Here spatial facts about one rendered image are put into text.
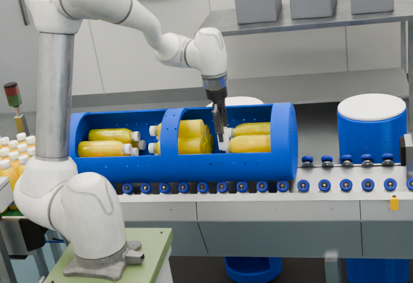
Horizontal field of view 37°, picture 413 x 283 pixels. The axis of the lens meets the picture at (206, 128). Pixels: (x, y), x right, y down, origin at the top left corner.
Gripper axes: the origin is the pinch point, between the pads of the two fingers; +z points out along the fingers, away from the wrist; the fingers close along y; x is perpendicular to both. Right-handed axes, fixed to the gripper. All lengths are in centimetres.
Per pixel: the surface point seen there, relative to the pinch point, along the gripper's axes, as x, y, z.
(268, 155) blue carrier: -17.5, -8.9, 2.7
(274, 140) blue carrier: -19.9, -7.4, -2.0
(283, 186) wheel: -21.2, -5.8, 17.4
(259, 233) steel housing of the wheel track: -10.4, -6.6, 36.9
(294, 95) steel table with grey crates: 4, 257, 85
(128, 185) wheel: 38.9, -5.0, 16.2
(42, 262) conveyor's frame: 105, 24, 75
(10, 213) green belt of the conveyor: 88, -13, 24
